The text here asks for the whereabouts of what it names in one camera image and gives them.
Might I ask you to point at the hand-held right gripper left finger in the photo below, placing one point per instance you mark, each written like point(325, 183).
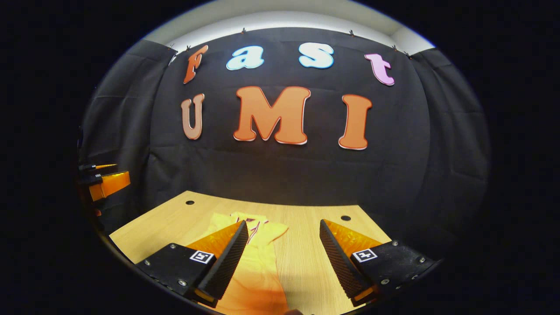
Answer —
point(225, 262)

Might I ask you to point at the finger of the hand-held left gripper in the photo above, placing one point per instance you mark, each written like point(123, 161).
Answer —
point(87, 167)
point(94, 179)

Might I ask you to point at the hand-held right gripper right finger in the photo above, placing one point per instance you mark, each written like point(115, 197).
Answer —
point(341, 262)

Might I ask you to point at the orange T-shirt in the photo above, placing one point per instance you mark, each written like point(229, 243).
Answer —
point(258, 271)

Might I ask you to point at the black backdrop cloth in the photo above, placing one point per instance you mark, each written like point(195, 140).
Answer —
point(280, 175)

